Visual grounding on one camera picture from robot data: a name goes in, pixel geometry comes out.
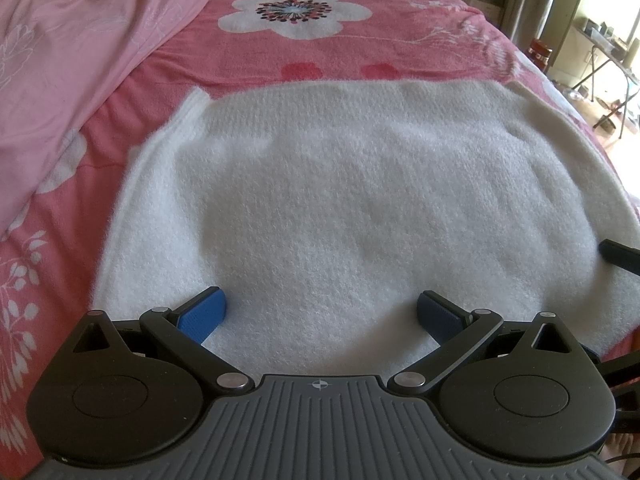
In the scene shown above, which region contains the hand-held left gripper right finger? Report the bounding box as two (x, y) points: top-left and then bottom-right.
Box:
(390, 290), (571, 393)

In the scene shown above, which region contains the folding table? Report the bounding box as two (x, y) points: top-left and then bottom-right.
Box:
(575, 17), (640, 138)

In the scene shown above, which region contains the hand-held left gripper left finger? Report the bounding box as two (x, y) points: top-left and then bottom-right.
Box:
(72, 286), (253, 393)

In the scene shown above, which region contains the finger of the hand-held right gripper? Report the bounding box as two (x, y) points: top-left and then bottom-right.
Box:
(598, 239), (640, 278)

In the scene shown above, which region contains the red bottle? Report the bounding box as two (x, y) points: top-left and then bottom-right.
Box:
(530, 37), (553, 73)

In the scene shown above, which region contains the white fluffy sweater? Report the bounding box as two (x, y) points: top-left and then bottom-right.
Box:
(92, 80), (640, 386)

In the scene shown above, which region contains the pink and grey quilt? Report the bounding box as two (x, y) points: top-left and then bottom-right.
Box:
(0, 0), (223, 238)

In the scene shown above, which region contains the pink floral blanket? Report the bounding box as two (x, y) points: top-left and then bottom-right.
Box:
(0, 0), (640, 466)

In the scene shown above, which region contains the grey curtain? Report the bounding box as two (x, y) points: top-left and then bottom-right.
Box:
(500, 0), (591, 78)

